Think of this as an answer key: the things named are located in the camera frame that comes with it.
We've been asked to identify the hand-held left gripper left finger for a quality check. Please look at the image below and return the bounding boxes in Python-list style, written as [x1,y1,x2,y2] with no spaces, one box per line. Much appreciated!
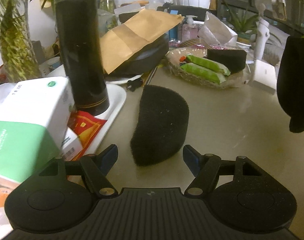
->
[39,144,118,197]

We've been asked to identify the bamboo plant in glass vase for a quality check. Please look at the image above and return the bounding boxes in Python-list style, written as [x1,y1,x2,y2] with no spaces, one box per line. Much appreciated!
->
[0,0,55,82]
[95,0,120,30]

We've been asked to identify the wicker plate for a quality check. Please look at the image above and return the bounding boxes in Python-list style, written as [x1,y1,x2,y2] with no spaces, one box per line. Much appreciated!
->
[166,47,251,88]

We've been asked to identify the pink pump bottle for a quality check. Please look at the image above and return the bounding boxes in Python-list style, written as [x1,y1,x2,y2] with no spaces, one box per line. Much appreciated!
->
[182,15,199,42]

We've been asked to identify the white power bank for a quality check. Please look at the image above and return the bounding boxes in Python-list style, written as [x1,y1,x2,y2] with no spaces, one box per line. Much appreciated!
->
[249,60,276,95]

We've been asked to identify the white plastic tray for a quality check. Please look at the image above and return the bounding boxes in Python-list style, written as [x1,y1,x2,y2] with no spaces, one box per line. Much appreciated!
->
[42,56,127,160]

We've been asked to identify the green wipes packet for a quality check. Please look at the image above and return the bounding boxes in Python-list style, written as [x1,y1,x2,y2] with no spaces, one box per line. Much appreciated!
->
[180,63,227,85]

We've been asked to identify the black thermos bottle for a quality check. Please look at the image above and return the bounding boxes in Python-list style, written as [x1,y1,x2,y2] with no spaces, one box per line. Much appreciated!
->
[53,0,110,115]

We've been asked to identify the potted green plant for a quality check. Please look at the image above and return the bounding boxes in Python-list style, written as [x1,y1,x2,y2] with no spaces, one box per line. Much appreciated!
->
[227,7,260,45]

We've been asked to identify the black flat box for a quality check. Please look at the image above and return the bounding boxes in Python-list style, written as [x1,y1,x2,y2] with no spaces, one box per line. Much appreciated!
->
[167,5,219,22]

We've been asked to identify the green tea packets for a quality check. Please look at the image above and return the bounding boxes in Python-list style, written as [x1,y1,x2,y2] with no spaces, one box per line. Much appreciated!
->
[186,54,231,77]

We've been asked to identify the brown paper envelope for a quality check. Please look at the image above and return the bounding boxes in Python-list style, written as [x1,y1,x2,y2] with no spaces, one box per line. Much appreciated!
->
[100,9,185,75]

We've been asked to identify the red packet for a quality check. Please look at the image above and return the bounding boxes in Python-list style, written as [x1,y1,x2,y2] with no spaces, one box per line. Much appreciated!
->
[68,110,108,155]

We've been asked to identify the white crumpled paper bag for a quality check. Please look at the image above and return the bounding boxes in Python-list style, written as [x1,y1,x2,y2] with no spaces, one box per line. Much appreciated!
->
[197,11,238,46]

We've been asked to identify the green and white box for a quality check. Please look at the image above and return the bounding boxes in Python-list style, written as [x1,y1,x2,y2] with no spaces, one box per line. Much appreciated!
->
[0,76,77,190]

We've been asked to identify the white phone gimbal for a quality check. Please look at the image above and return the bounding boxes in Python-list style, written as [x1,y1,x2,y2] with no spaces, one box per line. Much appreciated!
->
[253,0,285,60]

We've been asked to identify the rainbow ribbon cable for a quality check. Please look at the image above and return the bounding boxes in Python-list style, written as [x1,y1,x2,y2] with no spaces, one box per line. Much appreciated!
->
[178,37,209,48]

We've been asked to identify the dark grey zip case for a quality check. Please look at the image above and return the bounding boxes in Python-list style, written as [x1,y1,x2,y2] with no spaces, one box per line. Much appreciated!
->
[104,34,170,77]

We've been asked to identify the white plate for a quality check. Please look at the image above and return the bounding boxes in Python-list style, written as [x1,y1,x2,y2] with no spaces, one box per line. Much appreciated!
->
[105,74,143,85]

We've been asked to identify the white power strip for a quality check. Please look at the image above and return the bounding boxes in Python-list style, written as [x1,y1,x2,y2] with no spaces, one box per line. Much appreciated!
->
[39,56,65,78]

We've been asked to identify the small white box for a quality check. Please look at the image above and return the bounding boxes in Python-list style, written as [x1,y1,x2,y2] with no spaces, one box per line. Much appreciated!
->
[60,127,83,161]

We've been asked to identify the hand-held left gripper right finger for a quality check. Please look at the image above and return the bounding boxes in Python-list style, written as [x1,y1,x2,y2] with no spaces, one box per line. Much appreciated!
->
[183,144,264,196]

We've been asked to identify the small black plug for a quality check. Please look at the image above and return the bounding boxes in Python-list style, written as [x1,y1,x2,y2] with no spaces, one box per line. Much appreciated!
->
[127,79,143,92]

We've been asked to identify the pink glitter pens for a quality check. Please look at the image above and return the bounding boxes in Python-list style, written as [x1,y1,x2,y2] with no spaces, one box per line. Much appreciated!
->
[196,44,242,50]

